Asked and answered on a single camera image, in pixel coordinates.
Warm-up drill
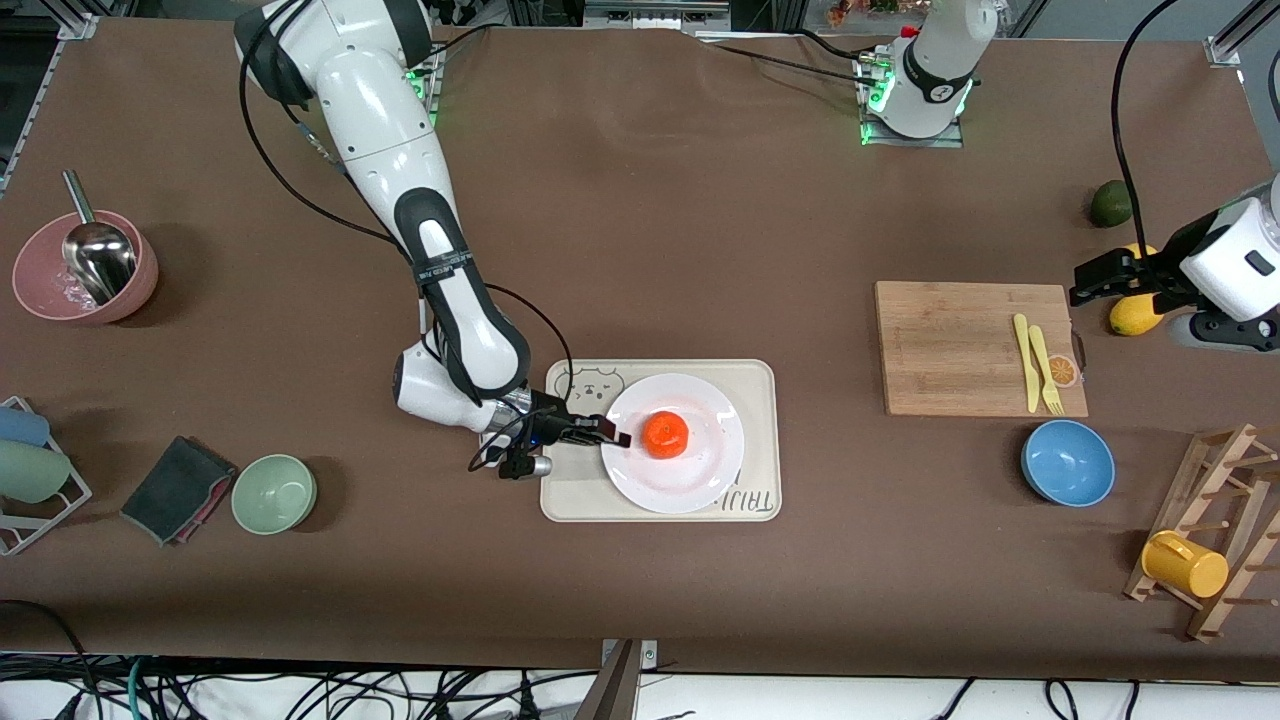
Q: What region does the orange fruit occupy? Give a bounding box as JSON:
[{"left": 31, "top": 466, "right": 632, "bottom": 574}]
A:
[{"left": 642, "top": 410, "right": 691, "bottom": 460}]

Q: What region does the white round plate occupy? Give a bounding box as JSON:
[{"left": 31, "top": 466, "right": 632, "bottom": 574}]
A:
[{"left": 600, "top": 373, "right": 746, "bottom": 515}]

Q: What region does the pale green plate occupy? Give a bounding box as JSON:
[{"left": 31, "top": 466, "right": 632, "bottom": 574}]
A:
[{"left": 0, "top": 440, "right": 73, "bottom": 504}]

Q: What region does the green avocado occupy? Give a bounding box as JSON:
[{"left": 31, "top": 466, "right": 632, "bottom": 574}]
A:
[{"left": 1089, "top": 180, "right": 1135, "bottom": 228}]

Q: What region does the yellow plastic fork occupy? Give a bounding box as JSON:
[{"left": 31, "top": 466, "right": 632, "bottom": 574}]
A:
[{"left": 1028, "top": 325, "right": 1065, "bottom": 416}]

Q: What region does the yellow plastic knife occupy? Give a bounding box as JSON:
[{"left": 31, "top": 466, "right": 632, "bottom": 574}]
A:
[{"left": 1013, "top": 313, "right": 1042, "bottom": 414}]

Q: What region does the cream bear print tray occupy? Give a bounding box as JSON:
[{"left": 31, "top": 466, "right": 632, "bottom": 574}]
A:
[{"left": 540, "top": 359, "right": 783, "bottom": 523}]

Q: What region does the blue bowl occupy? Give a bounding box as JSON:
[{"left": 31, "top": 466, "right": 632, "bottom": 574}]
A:
[{"left": 1021, "top": 419, "right": 1116, "bottom": 508}]

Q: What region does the wooden cutting board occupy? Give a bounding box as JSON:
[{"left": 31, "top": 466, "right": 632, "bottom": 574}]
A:
[{"left": 875, "top": 281, "right": 1089, "bottom": 418}]

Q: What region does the wooden peg cup rack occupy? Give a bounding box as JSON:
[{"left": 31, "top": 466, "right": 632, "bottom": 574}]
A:
[{"left": 1123, "top": 423, "right": 1280, "bottom": 643}]

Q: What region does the yellow mug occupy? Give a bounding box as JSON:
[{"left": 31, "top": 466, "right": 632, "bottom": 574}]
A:
[{"left": 1141, "top": 530, "right": 1230, "bottom": 599}]

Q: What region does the light green bowl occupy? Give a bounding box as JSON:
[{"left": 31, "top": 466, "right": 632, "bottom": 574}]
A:
[{"left": 231, "top": 454, "right": 318, "bottom": 536}]

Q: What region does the dark grey folded cloth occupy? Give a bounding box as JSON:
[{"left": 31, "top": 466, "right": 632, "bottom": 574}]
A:
[{"left": 120, "top": 435, "right": 239, "bottom": 547}]

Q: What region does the metal scoop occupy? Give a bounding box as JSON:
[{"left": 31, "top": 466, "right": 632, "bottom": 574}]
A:
[{"left": 62, "top": 170, "right": 138, "bottom": 306}]

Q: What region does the blue cup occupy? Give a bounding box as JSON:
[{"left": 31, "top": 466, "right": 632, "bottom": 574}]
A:
[{"left": 0, "top": 405, "right": 51, "bottom": 448}]

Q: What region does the pink bowl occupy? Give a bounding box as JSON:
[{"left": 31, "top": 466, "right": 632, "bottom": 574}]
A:
[{"left": 12, "top": 210, "right": 159, "bottom": 325}]

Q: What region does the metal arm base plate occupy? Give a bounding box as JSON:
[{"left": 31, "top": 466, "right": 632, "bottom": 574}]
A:
[
  {"left": 862, "top": 55, "right": 966, "bottom": 149},
  {"left": 413, "top": 48, "right": 442, "bottom": 129}
]

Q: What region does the metal table edge bracket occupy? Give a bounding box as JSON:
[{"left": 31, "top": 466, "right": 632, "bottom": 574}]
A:
[{"left": 575, "top": 640, "right": 658, "bottom": 720}]

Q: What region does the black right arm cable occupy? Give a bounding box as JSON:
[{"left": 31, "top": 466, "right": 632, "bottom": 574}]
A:
[{"left": 238, "top": 20, "right": 576, "bottom": 473}]

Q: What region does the black base power cable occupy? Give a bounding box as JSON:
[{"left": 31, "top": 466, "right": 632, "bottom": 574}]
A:
[
  {"left": 430, "top": 25, "right": 501, "bottom": 56},
  {"left": 700, "top": 35, "right": 881, "bottom": 83}
]

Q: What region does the aluminium frame rail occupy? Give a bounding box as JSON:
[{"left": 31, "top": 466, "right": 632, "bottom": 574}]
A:
[{"left": 585, "top": 0, "right": 731, "bottom": 31}]

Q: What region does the white wire cup rack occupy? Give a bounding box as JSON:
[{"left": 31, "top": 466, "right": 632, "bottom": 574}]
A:
[{"left": 0, "top": 396, "right": 93, "bottom": 557}]

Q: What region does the black floor cable loop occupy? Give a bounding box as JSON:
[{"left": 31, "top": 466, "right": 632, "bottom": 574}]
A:
[{"left": 0, "top": 598, "right": 99, "bottom": 720}]

